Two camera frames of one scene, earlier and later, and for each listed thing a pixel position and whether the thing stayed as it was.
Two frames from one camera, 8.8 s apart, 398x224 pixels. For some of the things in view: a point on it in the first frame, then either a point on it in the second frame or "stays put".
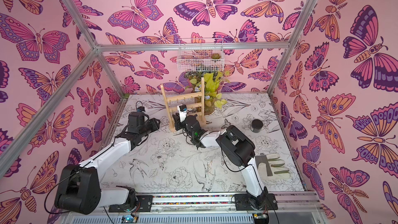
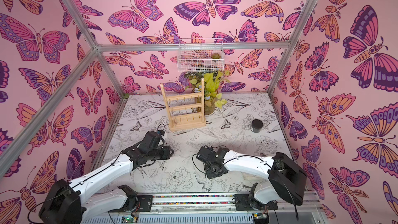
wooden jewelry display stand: (201, 119) stays put
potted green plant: (193, 81) stays put
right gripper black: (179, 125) -> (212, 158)
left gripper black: (155, 126) -> (167, 155)
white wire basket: (200, 60) stays put
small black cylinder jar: (257, 125) stays put
